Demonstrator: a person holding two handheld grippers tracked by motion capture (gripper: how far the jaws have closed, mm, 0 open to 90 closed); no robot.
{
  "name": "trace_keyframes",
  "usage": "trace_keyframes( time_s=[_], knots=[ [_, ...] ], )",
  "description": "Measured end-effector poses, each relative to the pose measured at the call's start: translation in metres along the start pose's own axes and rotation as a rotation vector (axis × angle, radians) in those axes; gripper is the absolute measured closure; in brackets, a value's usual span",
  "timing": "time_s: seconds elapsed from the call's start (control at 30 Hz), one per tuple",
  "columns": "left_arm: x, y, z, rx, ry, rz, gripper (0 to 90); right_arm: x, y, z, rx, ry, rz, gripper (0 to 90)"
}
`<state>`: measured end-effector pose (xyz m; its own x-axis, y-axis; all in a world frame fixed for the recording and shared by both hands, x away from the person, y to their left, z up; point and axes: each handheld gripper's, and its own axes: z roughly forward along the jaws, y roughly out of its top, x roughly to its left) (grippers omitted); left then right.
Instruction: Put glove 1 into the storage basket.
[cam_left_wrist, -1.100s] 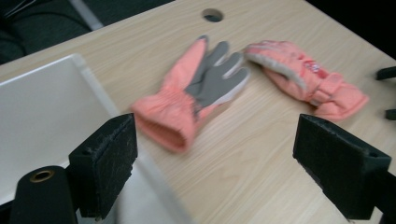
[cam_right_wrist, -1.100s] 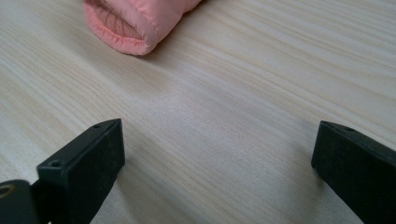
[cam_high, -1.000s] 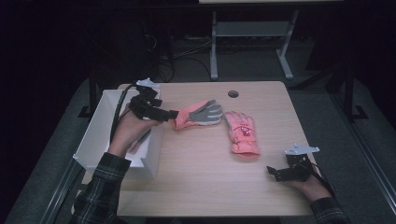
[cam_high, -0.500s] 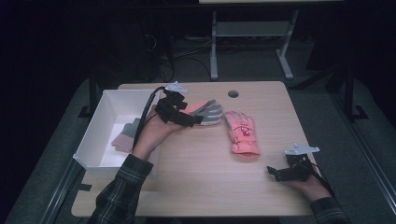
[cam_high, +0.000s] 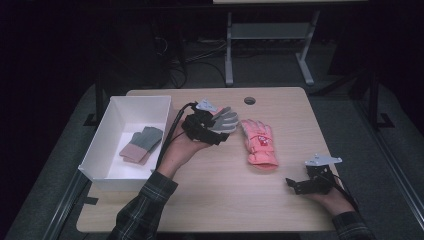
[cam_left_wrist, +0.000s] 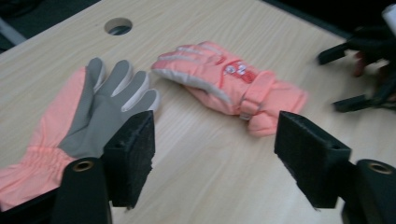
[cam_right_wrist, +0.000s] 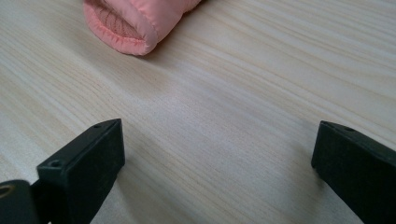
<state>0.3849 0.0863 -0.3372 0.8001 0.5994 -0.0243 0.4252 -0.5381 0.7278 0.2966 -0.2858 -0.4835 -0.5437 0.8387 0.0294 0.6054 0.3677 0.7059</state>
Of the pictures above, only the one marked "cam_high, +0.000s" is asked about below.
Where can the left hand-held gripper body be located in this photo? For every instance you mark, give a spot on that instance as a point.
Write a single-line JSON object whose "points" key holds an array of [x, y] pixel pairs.
{"points": [[196, 128]]}

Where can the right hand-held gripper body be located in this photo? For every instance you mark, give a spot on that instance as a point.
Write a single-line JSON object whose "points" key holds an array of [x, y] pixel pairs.
{"points": [[316, 185]]}

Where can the pink glove with grey palm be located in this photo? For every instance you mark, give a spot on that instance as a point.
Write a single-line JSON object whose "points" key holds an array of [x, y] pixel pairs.
{"points": [[228, 121]]}

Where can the white box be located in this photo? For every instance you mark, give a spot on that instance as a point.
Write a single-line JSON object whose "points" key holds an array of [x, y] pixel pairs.
{"points": [[133, 110]]}

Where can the person's right hand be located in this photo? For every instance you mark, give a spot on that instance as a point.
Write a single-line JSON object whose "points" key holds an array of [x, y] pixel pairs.
{"points": [[336, 203]]}

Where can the person's left hand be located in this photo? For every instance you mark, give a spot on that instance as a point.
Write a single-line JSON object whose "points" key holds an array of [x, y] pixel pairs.
{"points": [[180, 151]]}

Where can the pink padded ski glove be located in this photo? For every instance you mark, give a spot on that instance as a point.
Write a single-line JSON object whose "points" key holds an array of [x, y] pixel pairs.
{"points": [[260, 143]]}

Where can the black metal stand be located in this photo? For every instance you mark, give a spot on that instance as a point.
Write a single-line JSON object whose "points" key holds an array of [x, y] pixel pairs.
{"points": [[375, 106], [99, 100]]}

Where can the black tape strip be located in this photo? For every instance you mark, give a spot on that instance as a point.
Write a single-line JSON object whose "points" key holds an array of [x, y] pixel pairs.
{"points": [[90, 200]]}

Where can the grey metal floor rail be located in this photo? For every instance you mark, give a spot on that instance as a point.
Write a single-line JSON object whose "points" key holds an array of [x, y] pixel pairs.
{"points": [[63, 206], [396, 170]]}

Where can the grey metal desk frame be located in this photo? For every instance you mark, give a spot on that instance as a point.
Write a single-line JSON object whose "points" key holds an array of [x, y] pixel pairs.
{"points": [[270, 31]]}

